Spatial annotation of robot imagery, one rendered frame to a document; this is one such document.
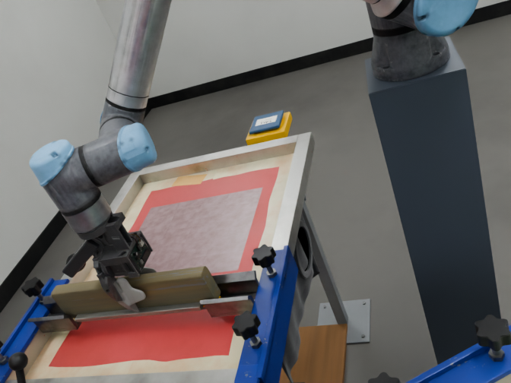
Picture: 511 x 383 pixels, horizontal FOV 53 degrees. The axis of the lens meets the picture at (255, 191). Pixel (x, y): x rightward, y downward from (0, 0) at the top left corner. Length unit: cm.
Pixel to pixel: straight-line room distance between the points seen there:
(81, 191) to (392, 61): 62
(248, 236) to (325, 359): 100
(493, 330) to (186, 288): 52
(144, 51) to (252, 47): 380
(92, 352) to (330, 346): 119
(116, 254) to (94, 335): 27
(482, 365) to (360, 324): 142
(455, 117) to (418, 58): 14
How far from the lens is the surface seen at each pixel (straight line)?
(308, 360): 211
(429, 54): 105
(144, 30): 92
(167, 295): 101
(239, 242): 118
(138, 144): 85
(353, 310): 223
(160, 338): 106
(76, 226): 93
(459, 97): 106
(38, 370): 120
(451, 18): 89
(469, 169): 115
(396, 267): 236
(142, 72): 94
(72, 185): 89
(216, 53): 481
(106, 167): 87
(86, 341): 118
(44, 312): 125
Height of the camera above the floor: 164
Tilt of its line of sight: 31 degrees down
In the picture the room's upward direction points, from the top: 23 degrees counter-clockwise
